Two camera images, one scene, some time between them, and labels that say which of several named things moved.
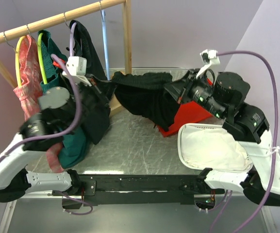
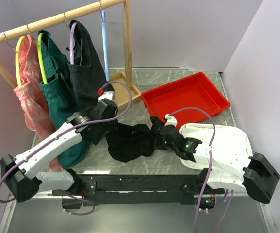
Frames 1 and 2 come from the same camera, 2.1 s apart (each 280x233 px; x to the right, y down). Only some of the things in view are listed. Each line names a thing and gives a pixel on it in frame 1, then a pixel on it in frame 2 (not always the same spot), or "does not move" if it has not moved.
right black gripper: (180, 89) -> (160, 146)
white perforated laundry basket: (210, 146) does not move
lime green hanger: (41, 56) does not move
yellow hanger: (17, 50) does not move
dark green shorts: (95, 108) does not move
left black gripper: (103, 90) -> (111, 127)
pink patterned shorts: (30, 86) does not move
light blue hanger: (106, 43) does not move
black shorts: (144, 94) -> (126, 142)
